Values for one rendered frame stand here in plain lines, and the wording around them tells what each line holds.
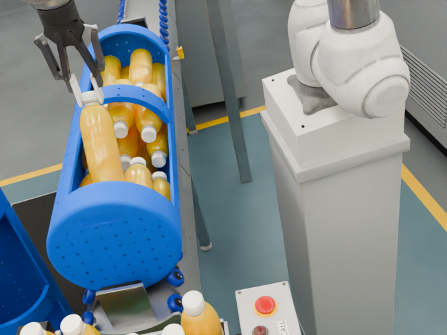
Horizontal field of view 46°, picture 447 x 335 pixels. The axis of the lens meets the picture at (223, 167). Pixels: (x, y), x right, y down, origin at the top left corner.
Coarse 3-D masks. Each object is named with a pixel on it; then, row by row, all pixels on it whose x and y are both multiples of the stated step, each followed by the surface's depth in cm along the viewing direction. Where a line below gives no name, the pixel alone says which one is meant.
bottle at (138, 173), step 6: (138, 162) 128; (132, 168) 124; (138, 168) 124; (144, 168) 125; (126, 174) 123; (132, 174) 122; (138, 174) 122; (144, 174) 123; (150, 174) 125; (126, 180) 121; (132, 180) 120; (138, 180) 120; (144, 180) 121; (150, 180) 123; (150, 186) 121
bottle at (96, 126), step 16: (96, 112) 116; (80, 128) 117; (96, 128) 115; (112, 128) 118; (96, 144) 115; (112, 144) 117; (96, 160) 116; (112, 160) 117; (96, 176) 116; (112, 176) 116
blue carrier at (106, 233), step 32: (128, 32) 168; (128, 64) 180; (128, 96) 136; (64, 160) 127; (64, 192) 112; (96, 192) 106; (128, 192) 107; (64, 224) 106; (96, 224) 108; (128, 224) 108; (160, 224) 109; (64, 256) 112; (96, 256) 113; (128, 256) 114; (160, 256) 115; (96, 288) 119
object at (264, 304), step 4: (264, 296) 95; (268, 296) 95; (256, 300) 95; (260, 300) 94; (264, 300) 94; (268, 300) 94; (272, 300) 94; (256, 304) 94; (260, 304) 94; (264, 304) 94; (268, 304) 93; (272, 304) 93; (256, 308) 94; (260, 308) 93; (264, 308) 93; (268, 308) 93; (272, 308) 93; (260, 312) 93; (264, 312) 93; (268, 312) 93
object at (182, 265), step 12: (168, 0) 267; (168, 12) 254; (168, 24) 242; (168, 36) 232; (180, 168) 160; (180, 180) 155; (180, 192) 151; (180, 204) 146; (180, 216) 142; (180, 264) 128; (180, 288) 122
